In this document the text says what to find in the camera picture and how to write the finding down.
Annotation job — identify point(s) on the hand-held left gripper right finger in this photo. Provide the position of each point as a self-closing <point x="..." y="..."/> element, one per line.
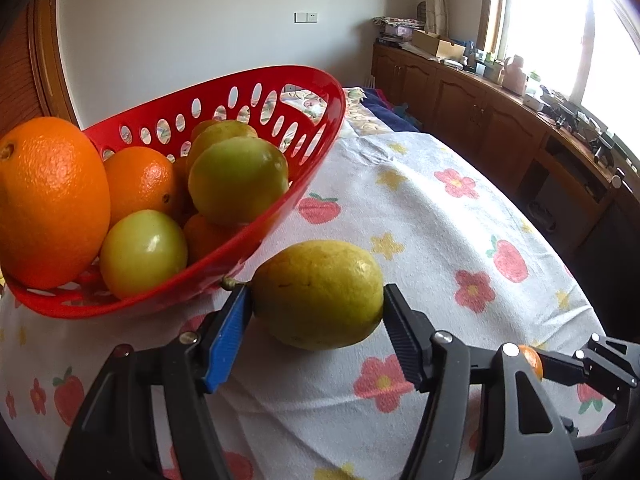
<point x="400" y="340"/>

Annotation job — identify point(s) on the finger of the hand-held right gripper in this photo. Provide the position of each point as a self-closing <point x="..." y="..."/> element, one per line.
<point x="600" y="440"/>
<point x="565" y="369"/>

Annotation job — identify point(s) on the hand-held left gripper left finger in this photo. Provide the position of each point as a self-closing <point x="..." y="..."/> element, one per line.
<point x="227" y="340"/>

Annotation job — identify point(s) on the small mandarin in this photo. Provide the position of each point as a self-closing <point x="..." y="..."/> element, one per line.
<point x="532" y="362"/>

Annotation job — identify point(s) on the red perforated plastic basket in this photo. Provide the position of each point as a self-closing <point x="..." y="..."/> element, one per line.
<point x="225" y="260"/>

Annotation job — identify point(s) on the yellow-green lemon with stem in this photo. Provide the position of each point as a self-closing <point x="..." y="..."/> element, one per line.
<point x="320" y="295"/>

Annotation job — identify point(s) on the medium mandarin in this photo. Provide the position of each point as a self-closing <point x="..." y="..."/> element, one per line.
<point x="205" y="240"/>

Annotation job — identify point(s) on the green apple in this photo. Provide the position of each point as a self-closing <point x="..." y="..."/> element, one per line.
<point x="142" y="255"/>

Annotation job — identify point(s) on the small green round fruit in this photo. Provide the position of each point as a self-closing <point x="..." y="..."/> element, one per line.
<point x="220" y="130"/>

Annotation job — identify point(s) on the large orange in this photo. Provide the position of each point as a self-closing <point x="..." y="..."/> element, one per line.
<point x="50" y="205"/>

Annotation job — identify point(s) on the white floral strawberry tablecloth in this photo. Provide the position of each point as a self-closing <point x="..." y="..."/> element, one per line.
<point x="425" y="240"/>

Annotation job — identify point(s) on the medium orange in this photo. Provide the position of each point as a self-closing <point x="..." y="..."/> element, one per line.
<point x="140" y="185"/>

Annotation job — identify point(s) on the dark blue cloth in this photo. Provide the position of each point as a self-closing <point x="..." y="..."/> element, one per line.
<point x="395" y="115"/>

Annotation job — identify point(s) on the floral bedding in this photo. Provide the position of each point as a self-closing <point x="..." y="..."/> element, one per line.
<point x="360" y="115"/>

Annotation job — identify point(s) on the long wooden cabinet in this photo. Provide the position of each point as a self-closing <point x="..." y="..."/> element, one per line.
<point x="460" y="105"/>

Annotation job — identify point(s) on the row of clutter on cabinet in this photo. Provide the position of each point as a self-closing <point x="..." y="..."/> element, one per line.
<point x="565" y="110"/>

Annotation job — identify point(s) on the pale pink container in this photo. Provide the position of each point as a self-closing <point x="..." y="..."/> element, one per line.
<point x="515" y="77"/>

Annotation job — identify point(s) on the cardboard box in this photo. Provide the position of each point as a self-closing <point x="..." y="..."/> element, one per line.
<point x="442" y="47"/>

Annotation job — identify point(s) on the stack of folded fabrics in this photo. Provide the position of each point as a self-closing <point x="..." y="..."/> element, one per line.
<point x="395" y="22"/>

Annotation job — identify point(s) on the wooden slatted door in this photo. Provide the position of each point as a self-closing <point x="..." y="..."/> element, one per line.
<point x="30" y="60"/>

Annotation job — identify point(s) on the window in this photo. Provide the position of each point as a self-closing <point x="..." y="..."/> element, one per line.
<point x="550" y="20"/>

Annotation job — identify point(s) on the white wall switch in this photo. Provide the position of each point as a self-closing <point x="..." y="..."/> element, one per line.
<point x="306" y="17"/>

